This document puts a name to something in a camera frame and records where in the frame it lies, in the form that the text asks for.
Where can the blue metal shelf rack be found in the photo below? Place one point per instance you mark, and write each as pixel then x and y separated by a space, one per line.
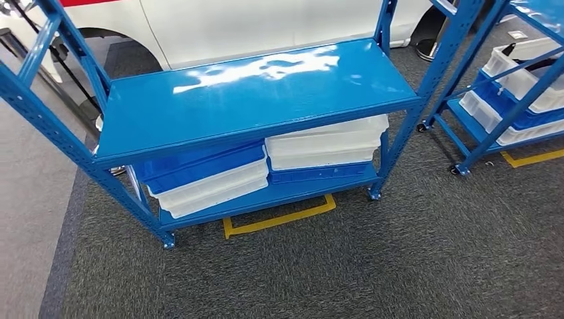
pixel 255 97
pixel 473 125

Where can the white plastic tray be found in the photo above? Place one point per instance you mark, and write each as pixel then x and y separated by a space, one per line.
pixel 211 193
pixel 324 145

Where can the yellow floor tape square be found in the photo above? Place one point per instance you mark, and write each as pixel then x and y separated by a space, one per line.
pixel 277 220
pixel 533 158

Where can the white car body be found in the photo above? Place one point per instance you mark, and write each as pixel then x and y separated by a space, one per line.
pixel 242 26

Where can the white plastic bin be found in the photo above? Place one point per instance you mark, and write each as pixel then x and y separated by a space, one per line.
pixel 482 114

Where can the silver floor outlet plate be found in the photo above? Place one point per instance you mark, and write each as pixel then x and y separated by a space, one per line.
pixel 517 35

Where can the black tool in bin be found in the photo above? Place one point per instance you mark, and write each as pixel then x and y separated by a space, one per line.
pixel 539 65

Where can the chrome stanchion post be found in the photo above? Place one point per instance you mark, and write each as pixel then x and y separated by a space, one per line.
pixel 426 49
pixel 72 77
pixel 53 88

